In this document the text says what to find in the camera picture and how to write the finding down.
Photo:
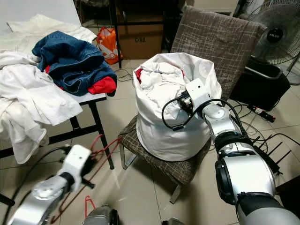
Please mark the red cloth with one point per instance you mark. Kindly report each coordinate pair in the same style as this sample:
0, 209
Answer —
103, 86

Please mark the silver robot leg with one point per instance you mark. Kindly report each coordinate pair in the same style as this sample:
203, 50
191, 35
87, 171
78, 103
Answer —
173, 221
103, 215

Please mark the brown checked chair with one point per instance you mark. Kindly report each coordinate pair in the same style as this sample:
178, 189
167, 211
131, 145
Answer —
211, 37

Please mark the white table black legs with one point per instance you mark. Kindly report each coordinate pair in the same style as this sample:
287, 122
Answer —
37, 9

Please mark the silver robot left leg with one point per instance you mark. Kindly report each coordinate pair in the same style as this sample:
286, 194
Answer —
103, 215

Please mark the white crumpled clothes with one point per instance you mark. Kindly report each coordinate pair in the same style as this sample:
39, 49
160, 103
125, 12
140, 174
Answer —
161, 84

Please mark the black standing fan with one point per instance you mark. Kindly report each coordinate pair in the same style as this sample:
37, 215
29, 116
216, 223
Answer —
274, 35

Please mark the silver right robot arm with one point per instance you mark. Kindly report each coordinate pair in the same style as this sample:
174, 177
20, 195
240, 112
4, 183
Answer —
243, 173

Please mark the brown cardboard box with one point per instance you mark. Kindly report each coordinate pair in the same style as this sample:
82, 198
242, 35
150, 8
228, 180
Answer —
140, 44

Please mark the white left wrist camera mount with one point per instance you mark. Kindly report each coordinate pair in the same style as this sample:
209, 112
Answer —
77, 157

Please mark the white crumpled shirt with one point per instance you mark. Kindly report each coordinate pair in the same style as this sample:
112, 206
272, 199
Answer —
37, 93

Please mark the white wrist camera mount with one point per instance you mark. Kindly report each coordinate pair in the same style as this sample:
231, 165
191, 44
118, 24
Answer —
198, 91
77, 157

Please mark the silver robot right leg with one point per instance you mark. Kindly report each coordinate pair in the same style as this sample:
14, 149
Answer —
173, 221

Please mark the blue jeans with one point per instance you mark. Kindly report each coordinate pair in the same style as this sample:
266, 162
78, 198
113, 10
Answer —
75, 56

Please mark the black bin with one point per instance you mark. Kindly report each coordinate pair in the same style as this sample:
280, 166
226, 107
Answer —
262, 86

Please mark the black router with antennas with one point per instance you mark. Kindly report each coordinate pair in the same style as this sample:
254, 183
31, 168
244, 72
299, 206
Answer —
269, 159

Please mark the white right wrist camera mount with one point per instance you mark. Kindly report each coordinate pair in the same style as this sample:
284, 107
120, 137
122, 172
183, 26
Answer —
198, 91

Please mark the black power strip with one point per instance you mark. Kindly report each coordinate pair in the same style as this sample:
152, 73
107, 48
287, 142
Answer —
262, 114

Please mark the white laundry bag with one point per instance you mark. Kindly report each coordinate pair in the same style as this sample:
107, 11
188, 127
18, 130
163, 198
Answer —
168, 136

